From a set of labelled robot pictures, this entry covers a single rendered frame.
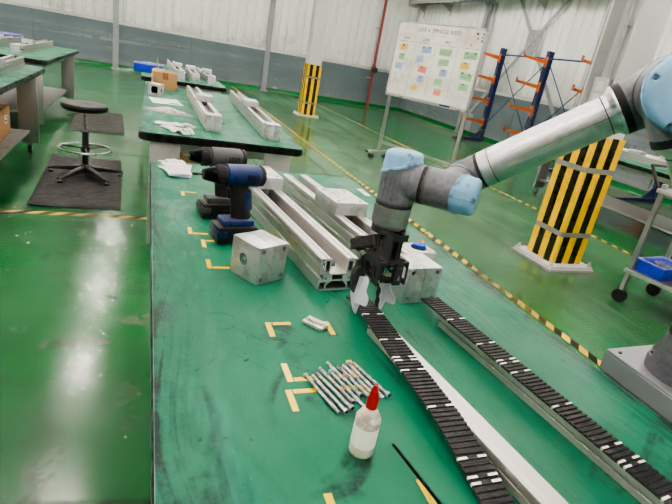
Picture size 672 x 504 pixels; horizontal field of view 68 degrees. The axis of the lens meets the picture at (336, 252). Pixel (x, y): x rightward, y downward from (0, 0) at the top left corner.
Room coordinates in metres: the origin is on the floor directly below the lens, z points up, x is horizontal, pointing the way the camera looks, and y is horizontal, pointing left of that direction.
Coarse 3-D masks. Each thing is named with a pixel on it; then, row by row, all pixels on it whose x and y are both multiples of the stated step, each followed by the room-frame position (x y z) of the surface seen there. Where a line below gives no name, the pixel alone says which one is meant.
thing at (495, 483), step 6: (480, 480) 0.56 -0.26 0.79; (486, 480) 0.56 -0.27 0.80; (492, 480) 0.56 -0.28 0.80; (498, 480) 0.56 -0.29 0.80; (474, 486) 0.54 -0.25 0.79; (480, 486) 0.55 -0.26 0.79; (486, 486) 0.55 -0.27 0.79; (492, 486) 0.55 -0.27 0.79; (498, 486) 0.55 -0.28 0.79; (504, 486) 0.55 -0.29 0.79; (474, 492) 0.54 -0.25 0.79; (480, 492) 0.54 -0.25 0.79; (486, 492) 0.54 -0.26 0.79; (492, 492) 0.54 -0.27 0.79
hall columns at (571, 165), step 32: (320, 0) 11.39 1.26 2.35; (640, 0) 4.20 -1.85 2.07; (320, 32) 11.43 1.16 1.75; (608, 32) 4.25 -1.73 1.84; (640, 32) 4.02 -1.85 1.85; (320, 64) 11.47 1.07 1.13; (608, 64) 4.28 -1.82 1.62; (640, 64) 4.06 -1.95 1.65; (576, 160) 4.07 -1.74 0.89; (608, 160) 4.05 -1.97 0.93; (576, 192) 3.98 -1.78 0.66; (544, 224) 4.16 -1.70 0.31; (576, 224) 4.01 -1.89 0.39; (544, 256) 4.06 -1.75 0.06; (576, 256) 4.07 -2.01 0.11
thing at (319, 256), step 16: (256, 192) 1.56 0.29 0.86; (272, 192) 1.63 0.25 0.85; (256, 208) 1.57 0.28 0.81; (272, 208) 1.42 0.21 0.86; (288, 208) 1.50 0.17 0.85; (272, 224) 1.40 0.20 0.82; (288, 224) 1.30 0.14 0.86; (304, 224) 1.38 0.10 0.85; (288, 240) 1.28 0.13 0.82; (304, 240) 1.20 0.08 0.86; (320, 240) 1.28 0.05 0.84; (336, 240) 1.24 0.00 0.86; (288, 256) 1.27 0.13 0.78; (304, 256) 1.18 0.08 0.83; (320, 256) 1.11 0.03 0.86; (336, 256) 1.19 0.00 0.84; (352, 256) 1.15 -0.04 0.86; (304, 272) 1.17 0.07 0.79; (320, 272) 1.10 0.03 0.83; (336, 272) 1.12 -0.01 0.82; (320, 288) 1.10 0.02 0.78; (336, 288) 1.12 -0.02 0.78
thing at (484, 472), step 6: (468, 468) 0.57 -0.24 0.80; (474, 468) 0.57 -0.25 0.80; (480, 468) 0.57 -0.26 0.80; (486, 468) 0.58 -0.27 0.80; (492, 468) 0.58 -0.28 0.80; (468, 474) 0.56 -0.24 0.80; (474, 474) 0.56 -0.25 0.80; (480, 474) 0.56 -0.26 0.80; (486, 474) 0.57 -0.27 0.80; (492, 474) 0.57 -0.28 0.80; (468, 480) 0.55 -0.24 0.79; (474, 480) 0.56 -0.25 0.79
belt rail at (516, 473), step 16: (384, 352) 0.87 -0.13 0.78; (416, 352) 0.84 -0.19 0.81; (432, 368) 0.80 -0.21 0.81; (448, 384) 0.76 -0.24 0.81; (464, 400) 0.72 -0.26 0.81; (464, 416) 0.67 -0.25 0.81; (480, 416) 0.68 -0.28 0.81; (480, 432) 0.64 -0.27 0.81; (496, 432) 0.65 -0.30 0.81; (496, 448) 0.61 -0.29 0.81; (512, 448) 0.62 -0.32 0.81; (496, 464) 0.59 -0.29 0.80; (512, 464) 0.58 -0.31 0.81; (528, 464) 0.59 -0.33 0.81; (512, 480) 0.56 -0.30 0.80; (528, 480) 0.56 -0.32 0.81; (544, 480) 0.56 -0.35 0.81; (528, 496) 0.54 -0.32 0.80; (544, 496) 0.53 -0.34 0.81; (560, 496) 0.54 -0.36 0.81
